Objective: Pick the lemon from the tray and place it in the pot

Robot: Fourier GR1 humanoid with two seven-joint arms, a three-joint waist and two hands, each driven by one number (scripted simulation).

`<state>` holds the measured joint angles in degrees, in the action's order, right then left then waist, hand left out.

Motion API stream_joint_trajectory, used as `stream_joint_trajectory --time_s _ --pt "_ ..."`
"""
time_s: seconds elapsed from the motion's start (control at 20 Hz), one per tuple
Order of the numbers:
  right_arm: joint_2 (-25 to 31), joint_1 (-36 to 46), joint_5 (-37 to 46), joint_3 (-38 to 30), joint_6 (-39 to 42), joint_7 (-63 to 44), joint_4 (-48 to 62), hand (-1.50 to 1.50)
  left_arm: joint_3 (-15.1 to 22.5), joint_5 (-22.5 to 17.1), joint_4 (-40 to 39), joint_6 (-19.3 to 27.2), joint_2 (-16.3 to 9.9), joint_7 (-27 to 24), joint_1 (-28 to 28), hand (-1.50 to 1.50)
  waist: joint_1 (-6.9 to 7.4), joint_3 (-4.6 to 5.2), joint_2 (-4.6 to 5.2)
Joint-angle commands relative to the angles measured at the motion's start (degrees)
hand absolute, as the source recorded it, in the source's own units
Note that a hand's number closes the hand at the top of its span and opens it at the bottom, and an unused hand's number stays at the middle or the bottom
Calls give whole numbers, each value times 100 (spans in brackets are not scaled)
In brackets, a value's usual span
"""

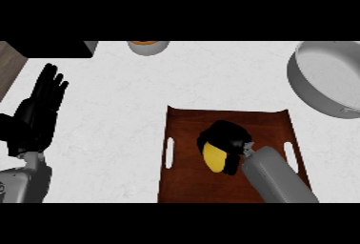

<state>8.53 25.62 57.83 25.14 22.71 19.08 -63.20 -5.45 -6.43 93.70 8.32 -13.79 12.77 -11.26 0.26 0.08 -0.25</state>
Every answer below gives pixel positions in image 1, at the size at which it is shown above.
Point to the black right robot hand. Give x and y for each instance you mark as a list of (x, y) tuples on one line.
[(227, 133)]

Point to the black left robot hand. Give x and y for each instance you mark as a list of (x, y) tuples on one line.
[(35, 116)]

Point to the yellow lemon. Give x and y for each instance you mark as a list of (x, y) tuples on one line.
[(214, 158)]

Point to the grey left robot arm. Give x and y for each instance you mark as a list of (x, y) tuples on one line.
[(24, 182)]

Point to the brown wooden tray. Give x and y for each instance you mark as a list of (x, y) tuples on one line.
[(220, 187)]

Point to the grey metal pot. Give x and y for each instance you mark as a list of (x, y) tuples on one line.
[(328, 79)]

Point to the brown wooden panel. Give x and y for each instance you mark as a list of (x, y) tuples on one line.
[(9, 65)]

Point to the black appliance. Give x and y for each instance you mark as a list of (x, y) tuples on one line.
[(53, 48)]

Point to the grey cup with orange contents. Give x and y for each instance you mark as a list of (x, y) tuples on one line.
[(148, 47)]

